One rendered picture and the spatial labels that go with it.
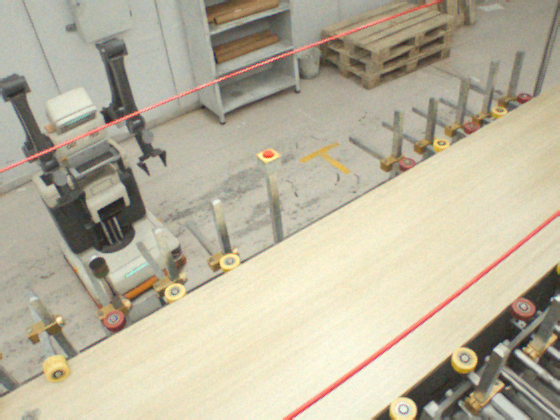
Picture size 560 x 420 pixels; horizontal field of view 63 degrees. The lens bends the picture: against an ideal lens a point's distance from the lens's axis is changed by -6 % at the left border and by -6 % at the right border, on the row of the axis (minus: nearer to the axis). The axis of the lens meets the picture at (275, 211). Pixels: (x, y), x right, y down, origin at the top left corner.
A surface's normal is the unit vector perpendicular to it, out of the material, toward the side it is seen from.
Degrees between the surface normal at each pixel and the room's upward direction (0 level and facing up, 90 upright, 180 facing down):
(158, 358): 0
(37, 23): 90
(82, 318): 0
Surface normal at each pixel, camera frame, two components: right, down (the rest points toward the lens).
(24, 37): 0.57, 0.51
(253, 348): -0.09, -0.74
